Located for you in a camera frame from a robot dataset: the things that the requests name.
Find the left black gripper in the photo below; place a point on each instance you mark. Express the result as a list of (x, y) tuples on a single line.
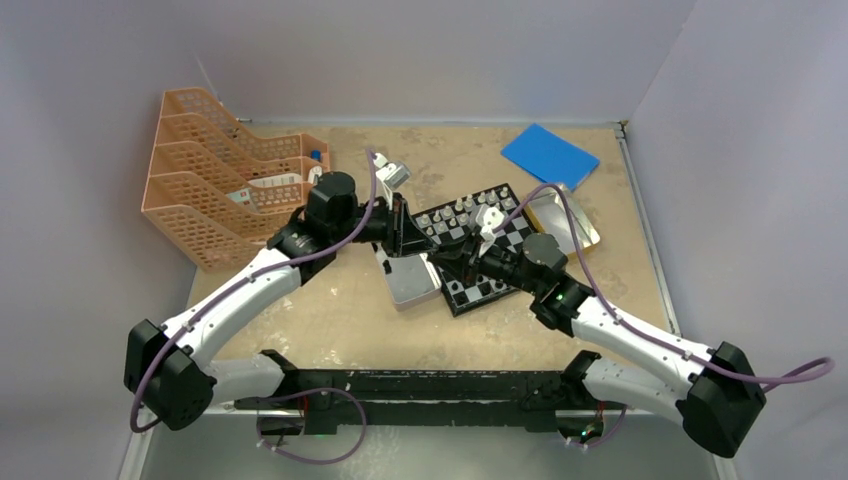
[(401, 234)]

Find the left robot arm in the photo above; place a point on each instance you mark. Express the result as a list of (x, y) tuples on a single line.
[(170, 368)]

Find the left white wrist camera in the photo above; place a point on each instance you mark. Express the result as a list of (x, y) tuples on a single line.
[(390, 175)]

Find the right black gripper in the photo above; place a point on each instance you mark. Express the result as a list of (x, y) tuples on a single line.
[(460, 260)]

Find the blue notebook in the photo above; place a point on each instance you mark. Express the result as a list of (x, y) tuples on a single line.
[(549, 158)]

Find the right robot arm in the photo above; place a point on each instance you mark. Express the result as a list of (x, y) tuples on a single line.
[(706, 390)]

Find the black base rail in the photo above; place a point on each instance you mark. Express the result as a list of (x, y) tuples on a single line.
[(536, 401)]

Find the black white chess board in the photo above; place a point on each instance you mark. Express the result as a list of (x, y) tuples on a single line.
[(454, 220)]

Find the white label box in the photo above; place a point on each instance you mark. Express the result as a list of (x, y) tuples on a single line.
[(278, 180)]

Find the silver metal tin tray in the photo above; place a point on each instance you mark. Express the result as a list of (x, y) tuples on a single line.
[(411, 280)]

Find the orange plastic file rack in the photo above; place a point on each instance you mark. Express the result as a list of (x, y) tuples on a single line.
[(197, 192)]

